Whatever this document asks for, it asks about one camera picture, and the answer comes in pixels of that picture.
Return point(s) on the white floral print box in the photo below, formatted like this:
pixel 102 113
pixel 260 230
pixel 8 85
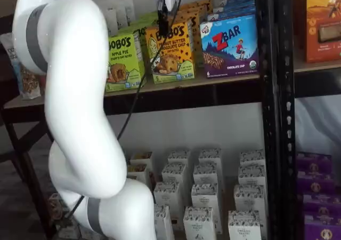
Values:
pixel 165 224
pixel 207 174
pixel 210 156
pixel 198 224
pixel 249 200
pixel 178 157
pixel 204 197
pixel 243 226
pixel 166 194
pixel 251 157
pixel 174 174
pixel 251 176

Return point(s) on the orange Bobo's snack box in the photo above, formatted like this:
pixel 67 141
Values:
pixel 175 64
pixel 198 45
pixel 198 6

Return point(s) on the white granola pouch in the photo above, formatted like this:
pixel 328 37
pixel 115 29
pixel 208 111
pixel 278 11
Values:
pixel 122 13
pixel 112 21
pixel 10 53

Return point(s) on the granola pouch with orange label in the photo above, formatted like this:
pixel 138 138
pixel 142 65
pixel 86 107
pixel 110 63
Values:
pixel 32 82

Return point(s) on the wooden shelf board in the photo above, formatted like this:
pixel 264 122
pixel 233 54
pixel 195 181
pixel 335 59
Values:
pixel 314 65
pixel 201 80
pixel 226 194

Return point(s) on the large orange snack box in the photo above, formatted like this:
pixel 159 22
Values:
pixel 319 16

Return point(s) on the black metal shelving rack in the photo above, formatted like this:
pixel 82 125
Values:
pixel 186 98
pixel 283 170

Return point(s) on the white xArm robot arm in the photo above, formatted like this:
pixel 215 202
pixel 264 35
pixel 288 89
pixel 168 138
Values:
pixel 74 64

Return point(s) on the purple snack box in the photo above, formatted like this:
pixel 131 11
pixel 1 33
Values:
pixel 314 161
pixel 315 182
pixel 322 205
pixel 323 230

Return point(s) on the green Bobo's snack box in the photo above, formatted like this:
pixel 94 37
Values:
pixel 122 64
pixel 126 30
pixel 147 17

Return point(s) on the white plastic sheet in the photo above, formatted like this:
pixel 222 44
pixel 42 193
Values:
pixel 317 122

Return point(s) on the yellow white granola box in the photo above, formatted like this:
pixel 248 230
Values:
pixel 141 158
pixel 137 174

